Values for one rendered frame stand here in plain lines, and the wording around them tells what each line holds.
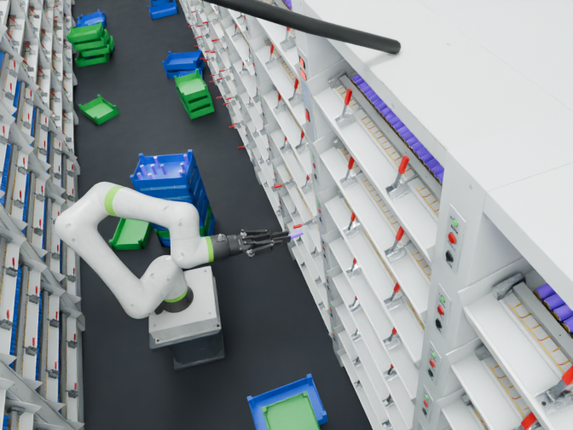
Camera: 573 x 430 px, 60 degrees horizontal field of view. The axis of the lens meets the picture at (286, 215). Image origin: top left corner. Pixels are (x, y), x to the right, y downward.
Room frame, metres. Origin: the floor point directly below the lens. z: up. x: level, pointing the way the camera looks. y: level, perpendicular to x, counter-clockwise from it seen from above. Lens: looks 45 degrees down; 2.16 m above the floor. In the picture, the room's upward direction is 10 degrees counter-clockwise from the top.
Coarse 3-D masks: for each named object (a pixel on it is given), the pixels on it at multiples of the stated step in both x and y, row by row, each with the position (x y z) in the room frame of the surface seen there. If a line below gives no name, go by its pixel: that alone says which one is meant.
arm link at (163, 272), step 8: (168, 256) 1.43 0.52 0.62; (152, 264) 1.40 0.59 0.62; (160, 264) 1.38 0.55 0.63; (168, 264) 1.38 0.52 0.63; (152, 272) 1.35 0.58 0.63; (160, 272) 1.35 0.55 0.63; (168, 272) 1.34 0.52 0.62; (176, 272) 1.35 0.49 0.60; (152, 280) 1.31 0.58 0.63; (160, 280) 1.31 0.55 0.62; (168, 280) 1.32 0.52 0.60; (176, 280) 1.34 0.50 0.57; (184, 280) 1.38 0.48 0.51; (160, 288) 1.29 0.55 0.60; (168, 288) 1.30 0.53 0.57; (176, 288) 1.33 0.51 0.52; (184, 288) 1.36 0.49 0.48; (168, 296) 1.33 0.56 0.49; (176, 296) 1.33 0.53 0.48
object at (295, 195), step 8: (272, 160) 1.80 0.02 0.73; (280, 160) 1.81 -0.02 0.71; (280, 168) 1.79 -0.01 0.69; (288, 176) 1.72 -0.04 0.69; (296, 192) 1.60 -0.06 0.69; (296, 200) 1.55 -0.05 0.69; (304, 200) 1.54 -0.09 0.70; (304, 208) 1.49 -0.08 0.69; (304, 216) 1.45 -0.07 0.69; (312, 216) 1.44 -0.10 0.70; (312, 232) 1.36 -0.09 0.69; (320, 240) 1.31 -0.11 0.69; (320, 248) 1.27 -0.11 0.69
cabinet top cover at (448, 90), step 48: (336, 0) 1.08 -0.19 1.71; (384, 0) 1.03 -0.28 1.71; (336, 48) 0.93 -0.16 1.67; (432, 48) 0.80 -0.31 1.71; (480, 48) 0.77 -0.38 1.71; (384, 96) 0.72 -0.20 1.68; (432, 96) 0.66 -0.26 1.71; (480, 96) 0.63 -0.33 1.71; (528, 96) 0.61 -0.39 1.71; (432, 144) 0.56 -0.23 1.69
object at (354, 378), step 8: (344, 352) 1.12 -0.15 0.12; (344, 360) 1.09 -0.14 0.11; (352, 368) 1.05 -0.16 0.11; (352, 376) 1.01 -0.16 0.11; (360, 384) 0.96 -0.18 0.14; (360, 392) 0.93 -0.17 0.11; (360, 400) 0.90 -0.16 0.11; (368, 400) 0.89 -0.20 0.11; (368, 408) 0.86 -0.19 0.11; (368, 416) 0.83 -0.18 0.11; (376, 424) 0.79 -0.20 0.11
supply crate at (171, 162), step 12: (144, 156) 2.29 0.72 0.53; (168, 156) 2.26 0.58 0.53; (180, 156) 2.25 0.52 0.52; (192, 156) 2.21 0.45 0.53; (156, 168) 2.23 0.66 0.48; (168, 168) 2.21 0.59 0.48; (180, 168) 2.19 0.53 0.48; (192, 168) 2.16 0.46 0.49; (132, 180) 2.09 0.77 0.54; (144, 180) 2.08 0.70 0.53; (156, 180) 2.07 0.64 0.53; (168, 180) 2.06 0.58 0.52; (180, 180) 2.05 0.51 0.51
